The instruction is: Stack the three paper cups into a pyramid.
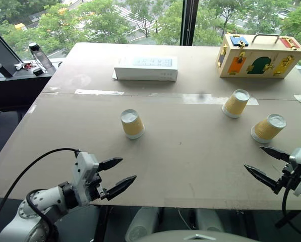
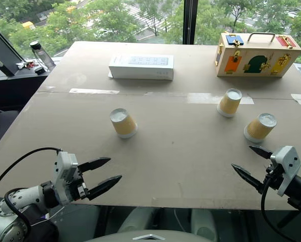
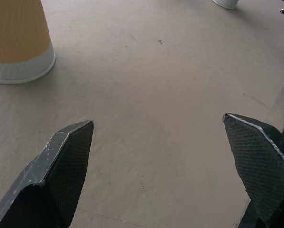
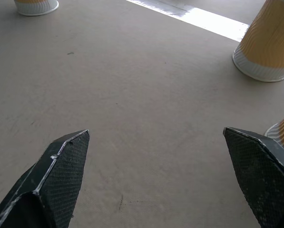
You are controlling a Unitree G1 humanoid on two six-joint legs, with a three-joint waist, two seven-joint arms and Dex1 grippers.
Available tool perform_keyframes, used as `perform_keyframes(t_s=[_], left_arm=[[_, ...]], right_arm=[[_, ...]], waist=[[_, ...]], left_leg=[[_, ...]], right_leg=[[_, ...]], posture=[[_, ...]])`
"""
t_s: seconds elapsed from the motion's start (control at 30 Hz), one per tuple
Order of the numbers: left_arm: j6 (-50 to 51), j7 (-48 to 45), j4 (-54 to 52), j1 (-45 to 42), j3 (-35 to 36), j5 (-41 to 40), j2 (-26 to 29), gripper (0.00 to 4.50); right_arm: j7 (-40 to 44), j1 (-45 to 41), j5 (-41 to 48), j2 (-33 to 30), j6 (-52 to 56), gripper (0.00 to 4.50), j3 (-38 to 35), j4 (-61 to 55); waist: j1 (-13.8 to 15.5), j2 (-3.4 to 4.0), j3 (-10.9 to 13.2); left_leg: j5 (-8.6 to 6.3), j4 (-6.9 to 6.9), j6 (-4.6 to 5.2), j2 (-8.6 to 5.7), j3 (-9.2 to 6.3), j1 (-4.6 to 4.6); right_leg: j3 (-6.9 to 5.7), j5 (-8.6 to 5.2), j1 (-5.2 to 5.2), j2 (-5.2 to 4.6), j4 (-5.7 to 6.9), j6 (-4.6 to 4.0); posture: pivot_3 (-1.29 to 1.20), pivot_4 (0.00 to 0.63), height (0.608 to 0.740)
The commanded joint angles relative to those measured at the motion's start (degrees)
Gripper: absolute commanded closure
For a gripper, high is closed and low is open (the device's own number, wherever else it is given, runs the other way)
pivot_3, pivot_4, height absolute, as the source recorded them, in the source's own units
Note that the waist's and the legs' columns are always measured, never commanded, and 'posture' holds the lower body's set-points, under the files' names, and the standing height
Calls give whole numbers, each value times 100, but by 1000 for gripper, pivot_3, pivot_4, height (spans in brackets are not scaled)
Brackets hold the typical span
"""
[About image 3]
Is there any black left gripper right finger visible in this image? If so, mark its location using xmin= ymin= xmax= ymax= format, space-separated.
xmin=222 ymin=113 xmax=284 ymax=228

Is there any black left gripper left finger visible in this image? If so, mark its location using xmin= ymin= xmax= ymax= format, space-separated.
xmin=0 ymin=120 xmax=95 ymax=228

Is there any white ribbed paper cup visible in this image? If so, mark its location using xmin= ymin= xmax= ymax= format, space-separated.
xmin=212 ymin=0 xmax=240 ymax=10

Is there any yellow ribbed paper cup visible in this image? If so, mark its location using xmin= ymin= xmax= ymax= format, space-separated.
xmin=0 ymin=0 xmax=57 ymax=84

